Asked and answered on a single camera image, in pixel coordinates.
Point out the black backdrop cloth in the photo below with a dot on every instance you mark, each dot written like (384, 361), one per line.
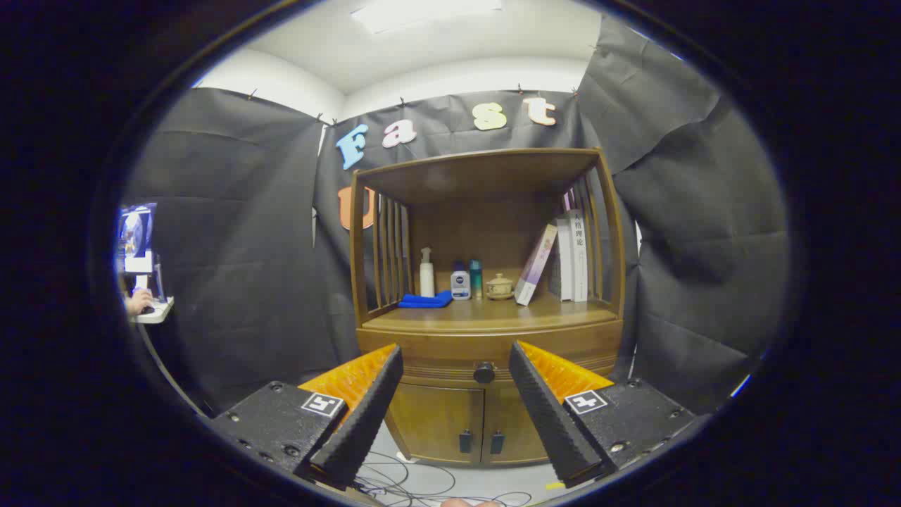
(232, 246)

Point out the wooden countertop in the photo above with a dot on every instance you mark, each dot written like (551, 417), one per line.
(493, 317)

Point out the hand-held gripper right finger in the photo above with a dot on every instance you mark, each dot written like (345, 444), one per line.
(545, 415)

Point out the blue folded cloth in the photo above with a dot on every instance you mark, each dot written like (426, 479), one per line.
(426, 301)

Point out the beige lidded ceramic cup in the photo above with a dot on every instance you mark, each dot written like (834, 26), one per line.
(500, 287)

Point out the white bottle with blue cap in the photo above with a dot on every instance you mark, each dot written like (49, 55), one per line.
(460, 287)

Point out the tall white book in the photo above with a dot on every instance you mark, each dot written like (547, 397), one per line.
(579, 260)

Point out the computer monitor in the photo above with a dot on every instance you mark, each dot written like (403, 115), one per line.
(135, 236)

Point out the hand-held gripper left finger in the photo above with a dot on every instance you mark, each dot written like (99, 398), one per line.
(366, 415)

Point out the wooden cabinet door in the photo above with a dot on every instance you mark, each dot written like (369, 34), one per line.
(510, 429)
(436, 422)

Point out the white pump bottle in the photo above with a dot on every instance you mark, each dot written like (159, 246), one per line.
(426, 278)

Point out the wooden cabinet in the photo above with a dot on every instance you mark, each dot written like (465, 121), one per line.
(486, 179)

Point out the white side desk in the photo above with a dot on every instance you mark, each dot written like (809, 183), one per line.
(158, 311)

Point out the teal bottle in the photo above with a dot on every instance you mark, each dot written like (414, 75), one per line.
(476, 280)

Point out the thin white book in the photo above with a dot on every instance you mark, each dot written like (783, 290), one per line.
(564, 260)

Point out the leaning pink and white book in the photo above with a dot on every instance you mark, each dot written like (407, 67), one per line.
(535, 266)

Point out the wooden drawer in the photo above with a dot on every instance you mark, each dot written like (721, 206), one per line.
(436, 348)

